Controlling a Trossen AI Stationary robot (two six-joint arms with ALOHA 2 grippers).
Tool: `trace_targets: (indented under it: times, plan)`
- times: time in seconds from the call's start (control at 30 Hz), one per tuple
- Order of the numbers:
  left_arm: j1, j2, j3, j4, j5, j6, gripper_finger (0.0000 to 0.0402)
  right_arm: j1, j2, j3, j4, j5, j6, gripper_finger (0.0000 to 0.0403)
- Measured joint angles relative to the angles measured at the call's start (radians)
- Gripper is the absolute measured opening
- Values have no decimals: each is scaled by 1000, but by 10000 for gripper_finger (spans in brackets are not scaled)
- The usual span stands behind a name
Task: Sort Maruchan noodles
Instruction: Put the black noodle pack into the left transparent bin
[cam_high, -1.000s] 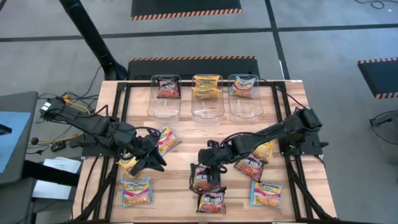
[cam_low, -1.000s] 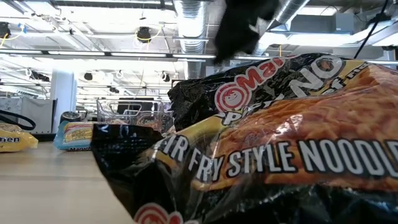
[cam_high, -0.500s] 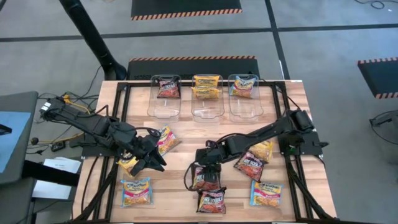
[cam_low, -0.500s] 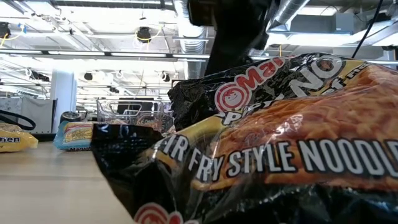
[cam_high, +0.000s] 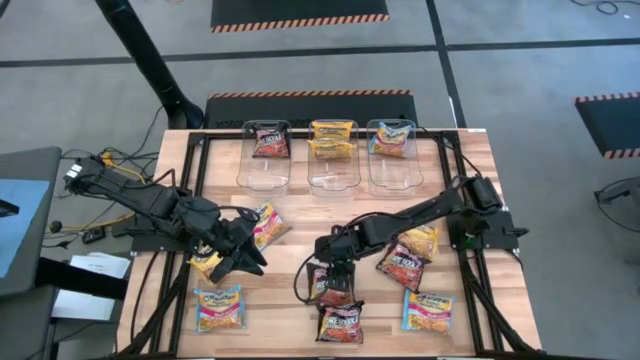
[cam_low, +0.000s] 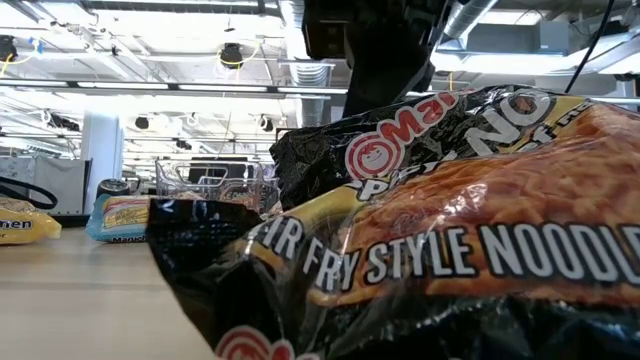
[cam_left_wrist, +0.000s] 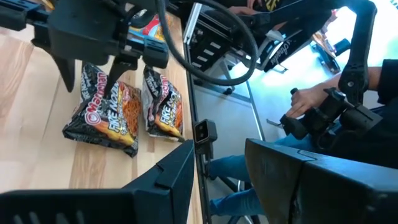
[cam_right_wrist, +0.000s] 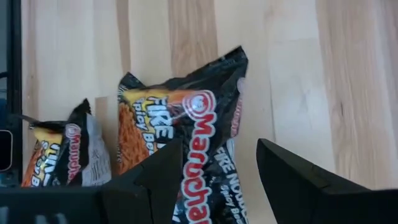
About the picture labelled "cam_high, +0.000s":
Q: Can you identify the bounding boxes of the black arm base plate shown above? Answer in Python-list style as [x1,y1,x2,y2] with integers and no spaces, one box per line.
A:
[446,209,530,251]
[130,213,204,253]

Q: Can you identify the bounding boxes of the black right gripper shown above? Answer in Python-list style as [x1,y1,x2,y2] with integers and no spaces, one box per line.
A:
[315,222,381,296]

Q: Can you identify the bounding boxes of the grey side table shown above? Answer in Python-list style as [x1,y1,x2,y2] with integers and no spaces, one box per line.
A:
[0,146,64,360]

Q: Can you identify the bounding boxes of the black floor cable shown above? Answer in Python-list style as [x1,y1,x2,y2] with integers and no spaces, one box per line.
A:
[568,0,622,16]

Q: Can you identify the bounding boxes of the black bar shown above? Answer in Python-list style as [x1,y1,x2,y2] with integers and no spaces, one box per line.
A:
[33,257,129,300]

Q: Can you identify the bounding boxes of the clear plastic bin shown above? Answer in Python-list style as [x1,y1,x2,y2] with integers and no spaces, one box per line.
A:
[235,118,294,192]
[307,118,362,192]
[366,118,425,191]

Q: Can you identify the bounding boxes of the blue Maruchan noodle packet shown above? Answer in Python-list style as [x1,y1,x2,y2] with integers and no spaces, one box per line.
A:
[252,200,292,251]
[402,289,456,335]
[368,122,414,157]
[193,284,246,334]

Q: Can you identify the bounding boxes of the blue sheet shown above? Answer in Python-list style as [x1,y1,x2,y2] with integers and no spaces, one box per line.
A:
[0,178,51,279]

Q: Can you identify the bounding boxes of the white paper sheet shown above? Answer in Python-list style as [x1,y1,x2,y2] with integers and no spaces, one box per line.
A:
[69,252,132,280]
[51,289,116,322]

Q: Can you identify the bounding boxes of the thick black pole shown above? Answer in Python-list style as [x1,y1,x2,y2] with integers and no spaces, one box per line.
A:
[94,0,205,130]

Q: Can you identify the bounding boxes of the black Maruchan fire noodle packet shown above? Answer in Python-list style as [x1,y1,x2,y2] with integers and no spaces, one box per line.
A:
[375,242,431,294]
[315,300,365,344]
[249,124,291,159]
[305,262,356,308]

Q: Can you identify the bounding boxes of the yellow cable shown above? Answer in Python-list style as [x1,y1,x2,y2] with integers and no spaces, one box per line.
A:
[62,212,136,232]

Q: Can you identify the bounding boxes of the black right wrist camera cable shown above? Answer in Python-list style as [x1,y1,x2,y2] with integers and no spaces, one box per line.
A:
[292,243,331,305]

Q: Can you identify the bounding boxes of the yellow Maruchan noodle packet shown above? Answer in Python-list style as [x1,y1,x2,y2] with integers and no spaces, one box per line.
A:
[187,244,224,287]
[310,121,355,140]
[397,224,441,262]
[307,138,355,161]

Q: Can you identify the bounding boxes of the black aluminium table frame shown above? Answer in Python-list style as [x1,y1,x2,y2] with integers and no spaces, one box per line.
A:
[115,128,547,360]

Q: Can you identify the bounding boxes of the small black power adapter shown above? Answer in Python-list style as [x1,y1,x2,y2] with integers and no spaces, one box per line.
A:
[81,227,107,245]

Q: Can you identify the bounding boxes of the black hazard-striped floor mat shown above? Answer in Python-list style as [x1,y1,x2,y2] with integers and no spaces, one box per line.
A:
[204,89,419,130]
[209,0,391,35]
[574,91,640,160]

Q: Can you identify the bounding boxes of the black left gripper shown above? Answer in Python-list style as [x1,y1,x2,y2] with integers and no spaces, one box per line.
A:
[192,199,269,284]

